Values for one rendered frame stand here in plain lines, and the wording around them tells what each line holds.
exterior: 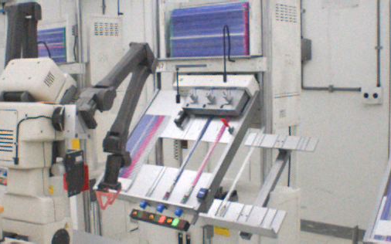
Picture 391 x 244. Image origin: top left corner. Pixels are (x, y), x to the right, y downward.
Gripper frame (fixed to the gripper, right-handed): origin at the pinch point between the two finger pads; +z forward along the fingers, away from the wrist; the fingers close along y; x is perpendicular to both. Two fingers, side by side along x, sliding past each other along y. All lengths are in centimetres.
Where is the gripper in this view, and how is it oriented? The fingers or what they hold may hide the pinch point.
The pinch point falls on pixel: (107, 205)
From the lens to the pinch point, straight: 208.1
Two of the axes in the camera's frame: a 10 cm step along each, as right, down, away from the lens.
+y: -1.2, 0.4, -9.9
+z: -1.7, 9.8, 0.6
